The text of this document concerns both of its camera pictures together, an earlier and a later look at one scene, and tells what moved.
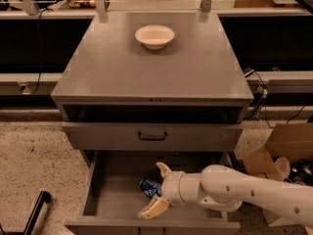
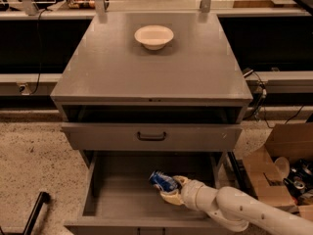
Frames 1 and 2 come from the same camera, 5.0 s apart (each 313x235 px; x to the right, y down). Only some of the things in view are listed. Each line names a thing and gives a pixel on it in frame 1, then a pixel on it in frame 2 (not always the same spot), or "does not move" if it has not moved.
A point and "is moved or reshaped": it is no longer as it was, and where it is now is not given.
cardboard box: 292,141 does not move
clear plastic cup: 283,166 does not move
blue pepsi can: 150,189 is moved or reshaped
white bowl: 155,37 does not move
